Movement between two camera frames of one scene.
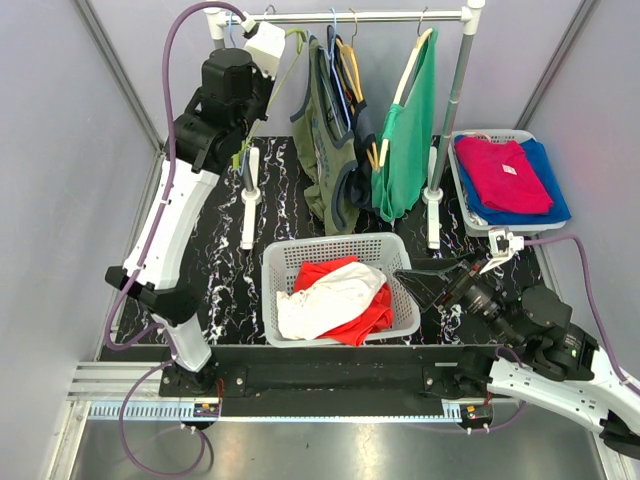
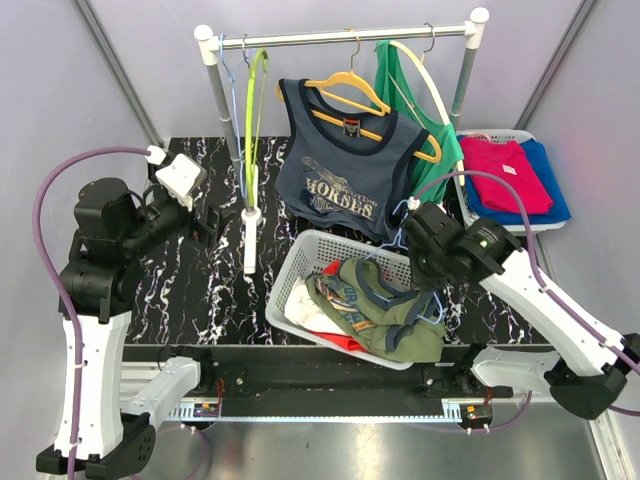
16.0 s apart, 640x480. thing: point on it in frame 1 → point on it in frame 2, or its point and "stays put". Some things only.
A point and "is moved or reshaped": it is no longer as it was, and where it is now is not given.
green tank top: (399, 184) → (429, 181)
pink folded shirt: (504, 178) stays put
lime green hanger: (242, 157) is moved or reshaped
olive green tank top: (326, 148) → (394, 323)
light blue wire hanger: (230, 24) → (230, 73)
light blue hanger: (330, 55) → (402, 237)
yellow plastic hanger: (350, 60) → (352, 75)
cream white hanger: (421, 38) → (420, 56)
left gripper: (266, 82) → (210, 230)
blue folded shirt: (541, 167) stays put
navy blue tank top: (359, 121) → (324, 178)
